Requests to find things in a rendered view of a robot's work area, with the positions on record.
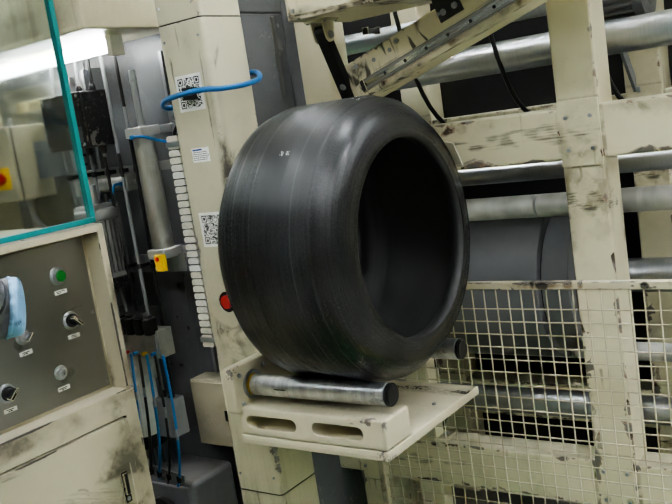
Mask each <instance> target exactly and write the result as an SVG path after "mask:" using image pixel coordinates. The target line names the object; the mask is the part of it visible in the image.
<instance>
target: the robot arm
mask: <svg viewBox="0 0 672 504"><path fill-rule="evenodd" d="M25 328H26V305H25V297H24V291H23V287H22V284H21V281H20V280H19V279H18V278H17V277H9V276H7V277H5V278H2V279H0V339H4V340H8V339H9V338H13V337H18V336H21V335H22V334H23V333H24V331H25Z"/></svg>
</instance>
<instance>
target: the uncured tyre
mask: <svg viewBox="0 0 672 504"><path fill-rule="evenodd" d="M363 96H365V97H369V98H365V99H362V100H360V101H357V100H347V99H349V98H345V99H339V100H333V101H327V102H321V103H315V104H309V105H303V106H297V107H293V108H290V109H287V110H285V111H283V112H281V113H279V114H277V115H275V116H274V117H272V118H270V119H268V120H267V121H265V122H264V123H263V124H261V125H260V126H259V127H258V128H257V129H256V130H255V131H254V132H253V133H252V134H251V135H250V136H249V138H248V139H247V140H246V142H245V143H244V144H243V146H242V148H241V149H240V151H239V153H238V154H237V156H236V158H235V160H234V163H233V165H232V167H231V170H230V173H229V176H228V179H227V182H226V185H225V189H224V192H223V196H222V200H221V205H220V211H219V219H218V236H217V239H218V257H219V264H220V270H221V275H222V280H223V284H224V287H225V290H226V293H227V296H228V299H229V301H230V304H231V307H232V309H233V312H234V314H235V316H236V318H237V320H238V322H239V324H240V326H241V328H242V330H243V331H244V333H245V335H246V336H247V337H248V339H249V340H250V342H251V343H252V344H253V345H254V347H255V348H256V349H257V350H258V351H259V352H260V353H261V354H262V355H263V356H264V357H265V358H267V359H268V360H269V361H271V362H272V363H273V364H275V365H277V366H279V367H281V368H283V369H285V370H287V371H289V372H292V373H294V374H297V375H300V376H308V377H323V378H337V379H351V380H365V381H379V382H386V381H390V380H394V379H398V378H402V377H405V376H408V375H410V374H412V373H414V372H415V371H417V370H418V369H419V368H421V367H422V366H423V365H424V364H425V363H426V362H427V361H428V360H429V359H430V358H431V357H432V355H433V354H434V353H435V352H436V351H437V350H438V349H439V347H440V346H441V345H442V344H443V343H444V341H445V340H446V339H447V337H448V335H449V334H450V332H451V330H452V328H453V326H454V324H455V322H456V320H457V317H458V315H459V312H460V309H461V306H462V303H463V299H464V295H465V291H466V286H467V280H468V273H469V263H470V227H469V217H468V209H467V203H466V198H465V194H464V189H463V186H462V182H461V179H460V176H459V173H458V170H457V167H456V165H455V162H454V160H453V158H452V156H451V154H450V152H449V150H448V148H447V146H446V145H445V143H444V141H443V140H442V138H441V137H440V136H439V134H438V133H437V132H436V131H435V130H434V128H433V127H432V126H431V125H429V124H428V123H427V122H426V121H425V120H424V119H423V118H422V117H421V116H420V115H419V114H418V113H417V112H416V111H415V110H413V109H412V108H411V107H409V106H408V105H406V104H405V103H403V102H401V101H398V100H396V99H392V98H387V97H381V96H375V95H363ZM292 147H293V149H292V151H291V154H290V156H289V158H285V159H277V157H278V154H279V152H280V149H284V148H292ZM276 159H277V160H276Z"/></svg>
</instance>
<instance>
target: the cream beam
mask: <svg viewBox="0 0 672 504"><path fill-rule="evenodd" d="M431 3H432V1H431V0H285V4H286V10H287V17H288V22H306V21H310V20H315V19H319V18H323V17H338V18H339V20H337V21H334V22H352V21H356V20H361V19H365V18H369V17H374V16H378V15H383V14H387V13H391V12H396V11H400V10H404V9H409V8H413V7H417V6H422V5H426V4H431Z"/></svg>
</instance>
